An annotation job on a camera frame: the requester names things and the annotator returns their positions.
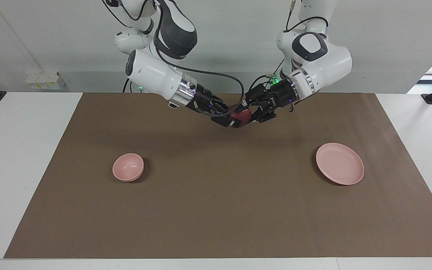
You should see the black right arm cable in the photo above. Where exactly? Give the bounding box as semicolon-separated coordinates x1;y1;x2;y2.
103;0;246;117

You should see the black left base cable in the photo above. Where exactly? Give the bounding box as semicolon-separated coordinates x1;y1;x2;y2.
250;57;287;92

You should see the pink bowl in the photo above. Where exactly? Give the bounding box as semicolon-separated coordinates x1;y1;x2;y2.
112;153;145;183

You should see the brown paper table mat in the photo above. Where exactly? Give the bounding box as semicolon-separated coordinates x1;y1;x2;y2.
4;93;432;259

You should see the dark red apple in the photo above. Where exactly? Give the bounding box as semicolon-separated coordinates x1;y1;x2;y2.
226;105;251;129

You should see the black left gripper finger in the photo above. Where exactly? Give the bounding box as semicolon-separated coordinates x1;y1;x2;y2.
244;83;270;108
251;105;277;124

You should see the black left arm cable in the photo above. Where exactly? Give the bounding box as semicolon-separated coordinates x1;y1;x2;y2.
285;0;329;33

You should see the pink plate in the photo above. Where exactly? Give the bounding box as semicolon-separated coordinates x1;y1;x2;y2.
316;142;365;186

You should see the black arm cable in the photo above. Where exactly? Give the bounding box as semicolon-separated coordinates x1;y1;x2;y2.
285;0;329;33
103;0;246;117

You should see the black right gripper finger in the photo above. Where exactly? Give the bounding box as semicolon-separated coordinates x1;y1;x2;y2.
211;114;236;129
217;100;240;114

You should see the white wall socket box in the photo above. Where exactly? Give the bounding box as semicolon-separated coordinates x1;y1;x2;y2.
25;71;67;90

